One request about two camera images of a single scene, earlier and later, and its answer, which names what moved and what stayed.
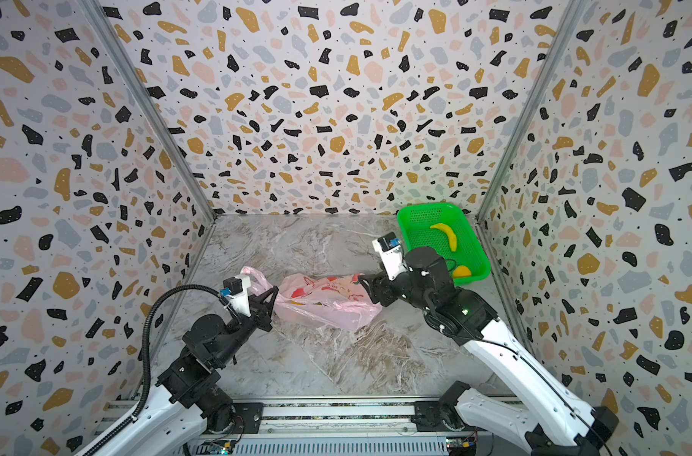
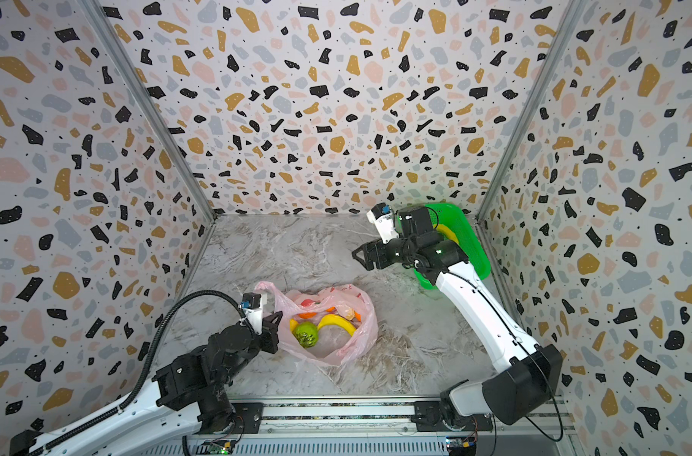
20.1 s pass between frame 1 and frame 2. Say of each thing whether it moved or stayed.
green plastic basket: stayed
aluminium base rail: stayed
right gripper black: moved
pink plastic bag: moved
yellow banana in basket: stayed
